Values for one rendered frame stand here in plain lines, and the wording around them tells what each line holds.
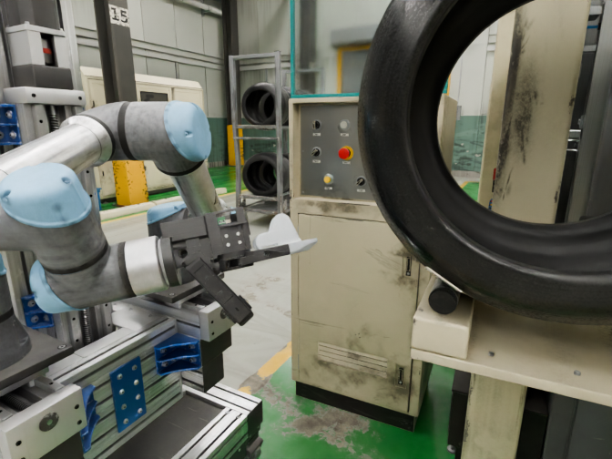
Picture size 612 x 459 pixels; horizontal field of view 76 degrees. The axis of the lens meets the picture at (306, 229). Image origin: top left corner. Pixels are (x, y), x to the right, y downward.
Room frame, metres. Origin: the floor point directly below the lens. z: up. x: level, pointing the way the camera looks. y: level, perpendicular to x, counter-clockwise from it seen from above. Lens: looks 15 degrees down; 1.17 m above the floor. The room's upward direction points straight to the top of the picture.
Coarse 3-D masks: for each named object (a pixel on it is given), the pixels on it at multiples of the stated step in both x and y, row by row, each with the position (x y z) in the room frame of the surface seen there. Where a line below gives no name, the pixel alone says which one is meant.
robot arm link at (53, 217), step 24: (24, 168) 0.43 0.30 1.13; (48, 168) 0.43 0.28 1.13; (0, 192) 0.39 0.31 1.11; (24, 192) 0.39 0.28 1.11; (48, 192) 0.39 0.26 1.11; (72, 192) 0.41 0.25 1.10; (0, 216) 0.40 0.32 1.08; (24, 216) 0.39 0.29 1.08; (48, 216) 0.40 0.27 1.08; (72, 216) 0.41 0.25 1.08; (96, 216) 0.46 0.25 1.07; (0, 240) 0.40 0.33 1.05; (24, 240) 0.40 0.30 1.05; (48, 240) 0.41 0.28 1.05; (72, 240) 0.42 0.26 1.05; (96, 240) 0.44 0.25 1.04; (48, 264) 0.42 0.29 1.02; (72, 264) 0.43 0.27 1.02
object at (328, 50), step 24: (312, 0) 1.50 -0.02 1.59; (336, 0) 1.47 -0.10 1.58; (360, 0) 1.43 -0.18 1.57; (384, 0) 1.40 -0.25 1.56; (312, 24) 1.50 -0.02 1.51; (336, 24) 1.47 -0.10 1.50; (360, 24) 1.43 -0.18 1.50; (312, 48) 1.50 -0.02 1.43; (336, 48) 1.47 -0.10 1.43; (360, 48) 1.43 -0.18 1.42; (312, 72) 1.50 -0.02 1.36; (336, 72) 1.46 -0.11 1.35; (360, 72) 1.43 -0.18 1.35; (312, 96) 1.50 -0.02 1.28; (336, 96) 1.46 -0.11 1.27
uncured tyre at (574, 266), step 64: (448, 0) 0.55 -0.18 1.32; (512, 0) 0.78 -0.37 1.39; (384, 64) 0.59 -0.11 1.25; (448, 64) 0.82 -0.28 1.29; (384, 128) 0.58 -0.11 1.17; (384, 192) 0.59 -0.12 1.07; (448, 192) 0.81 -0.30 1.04; (448, 256) 0.54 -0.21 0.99; (512, 256) 0.73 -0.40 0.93; (576, 256) 0.69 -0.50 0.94; (576, 320) 0.49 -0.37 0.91
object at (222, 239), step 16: (240, 208) 0.52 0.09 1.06; (160, 224) 0.51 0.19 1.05; (176, 224) 0.51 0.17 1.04; (192, 224) 0.51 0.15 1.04; (208, 224) 0.50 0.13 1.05; (224, 224) 0.52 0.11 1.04; (240, 224) 0.52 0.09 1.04; (160, 240) 0.50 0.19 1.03; (176, 240) 0.50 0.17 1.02; (192, 240) 0.51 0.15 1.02; (208, 240) 0.52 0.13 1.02; (224, 240) 0.51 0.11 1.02; (240, 240) 0.51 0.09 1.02; (176, 256) 0.50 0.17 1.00; (192, 256) 0.50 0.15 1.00; (208, 256) 0.51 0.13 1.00; (224, 256) 0.50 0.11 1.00; (240, 256) 0.50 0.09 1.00; (176, 272) 0.48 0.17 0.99
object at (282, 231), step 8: (280, 216) 0.54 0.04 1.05; (288, 216) 0.54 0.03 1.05; (272, 224) 0.54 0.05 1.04; (280, 224) 0.54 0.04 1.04; (288, 224) 0.54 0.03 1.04; (272, 232) 0.53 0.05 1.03; (280, 232) 0.53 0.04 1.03; (288, 232) 0.54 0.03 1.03; (296, 232) 0.54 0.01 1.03; (256, 240) 0.52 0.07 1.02; (264, 240) 0.52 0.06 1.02; (272, 240) 0.53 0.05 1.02; (280, 240) 0.53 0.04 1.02; (288, 240) 0.53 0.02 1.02; (296, 240) 0.53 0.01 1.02; (304, 240) 0.54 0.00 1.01; (312, 240) 0.55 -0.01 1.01; (264, 248) 0.51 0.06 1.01; (296, 248) 0.52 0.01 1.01; (304, 248) 0.53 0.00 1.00
